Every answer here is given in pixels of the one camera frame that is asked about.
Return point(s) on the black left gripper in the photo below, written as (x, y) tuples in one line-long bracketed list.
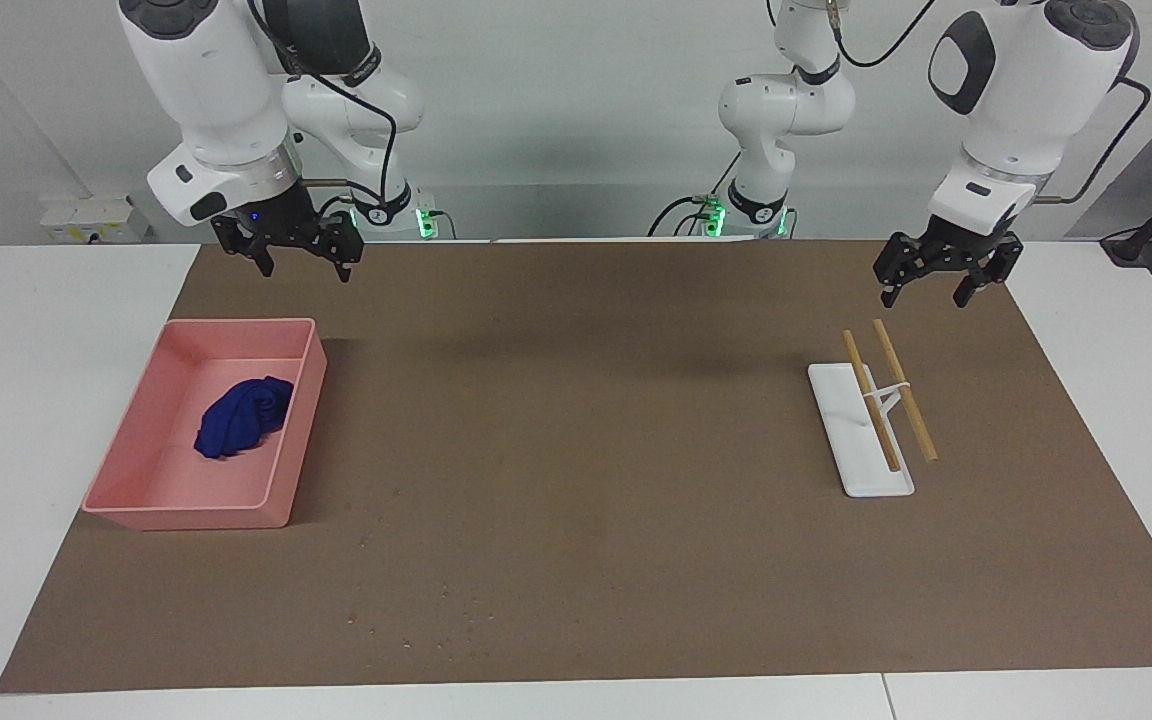
[(966, 245)]

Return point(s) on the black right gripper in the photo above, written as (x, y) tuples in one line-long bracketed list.
[(281, 220)]

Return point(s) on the blue towel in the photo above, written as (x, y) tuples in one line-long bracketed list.
[(241, 415)]

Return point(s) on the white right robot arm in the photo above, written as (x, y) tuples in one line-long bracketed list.
[(206, 80)]

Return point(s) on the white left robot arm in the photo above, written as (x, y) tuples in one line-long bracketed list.
[(1016, 90)]

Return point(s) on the white towel rack base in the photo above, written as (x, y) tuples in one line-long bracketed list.
[(861, 450)]

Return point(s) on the wooden rack rod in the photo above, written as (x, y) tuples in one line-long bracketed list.
[(856, 360), (921, 430)]

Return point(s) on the white power strip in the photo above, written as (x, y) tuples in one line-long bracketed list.
[(96, 220)]

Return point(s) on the pink plastic bin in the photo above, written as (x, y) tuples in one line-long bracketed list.
[(166, 490)]

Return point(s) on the brown table mat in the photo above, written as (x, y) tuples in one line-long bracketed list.
[(576, 450)]

